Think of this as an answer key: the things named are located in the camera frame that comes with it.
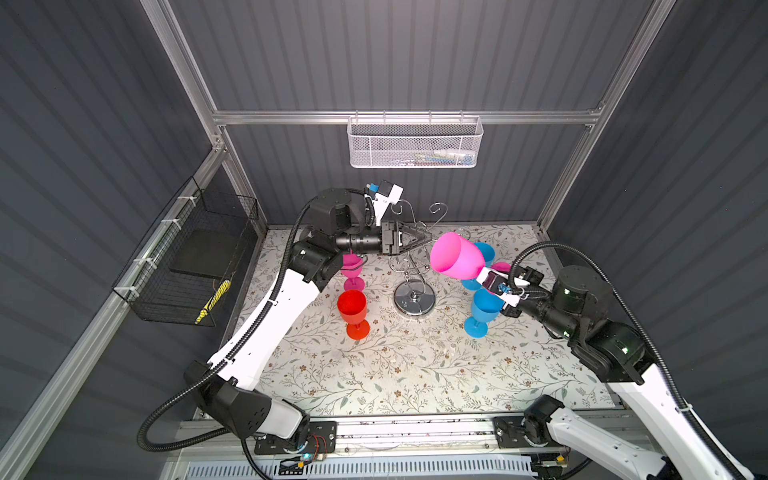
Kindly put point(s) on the chrome wine glass rack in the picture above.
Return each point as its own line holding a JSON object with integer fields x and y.
{"x": 414, "y": 297}

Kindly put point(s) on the yellow black item in basket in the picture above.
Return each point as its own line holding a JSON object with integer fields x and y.
{"x": 220, "y": 288}

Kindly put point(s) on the white wire mesh basket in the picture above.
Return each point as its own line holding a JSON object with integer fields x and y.
{"x": 414, "y": 142}

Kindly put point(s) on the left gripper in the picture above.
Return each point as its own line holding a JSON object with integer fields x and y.
{"x": 390, "y": 238}

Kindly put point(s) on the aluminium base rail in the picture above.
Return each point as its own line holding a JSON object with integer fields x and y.
{"x": 435, "y": 446}

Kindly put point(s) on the black pad in basket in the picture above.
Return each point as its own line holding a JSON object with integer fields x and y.
{"x": 208, "y": 254}

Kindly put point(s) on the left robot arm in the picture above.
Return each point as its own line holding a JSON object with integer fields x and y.
{"x": 335, "y": 222}

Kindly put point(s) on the red wine glass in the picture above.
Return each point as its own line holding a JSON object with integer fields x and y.
{"x": 353, "y": 308}

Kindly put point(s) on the black wire basket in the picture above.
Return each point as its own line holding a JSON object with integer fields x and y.
{"x": 156, "y": 294}

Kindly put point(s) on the pink wine glass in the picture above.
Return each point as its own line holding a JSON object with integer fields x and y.
{"x": 352, "y": 269}
{"x": 456, "y": 257}

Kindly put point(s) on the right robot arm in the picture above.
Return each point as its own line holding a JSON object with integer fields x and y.
{"x": 585, "y": 310}

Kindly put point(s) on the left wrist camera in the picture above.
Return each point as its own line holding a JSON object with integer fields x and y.
{"x": 382, "y": 196}

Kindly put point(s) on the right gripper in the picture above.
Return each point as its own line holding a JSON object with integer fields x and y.
{"x": 527, "y": 274}

